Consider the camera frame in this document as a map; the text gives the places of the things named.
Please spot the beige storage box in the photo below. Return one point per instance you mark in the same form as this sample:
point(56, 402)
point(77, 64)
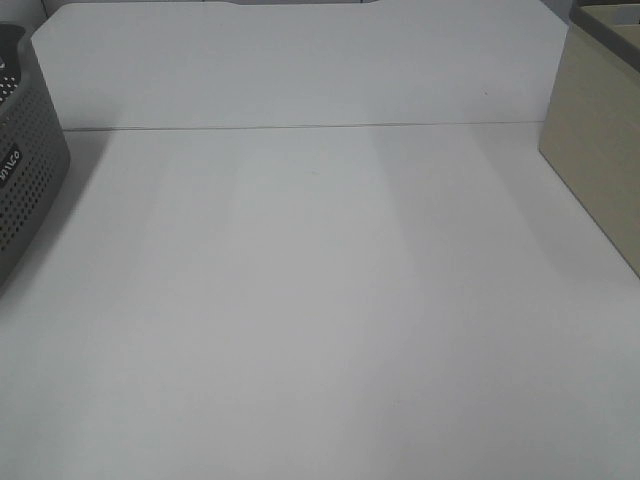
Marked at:
point(590, 136)

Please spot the grey perforated plastic basket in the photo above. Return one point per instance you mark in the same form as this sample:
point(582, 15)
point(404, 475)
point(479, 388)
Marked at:
point(35, 157)

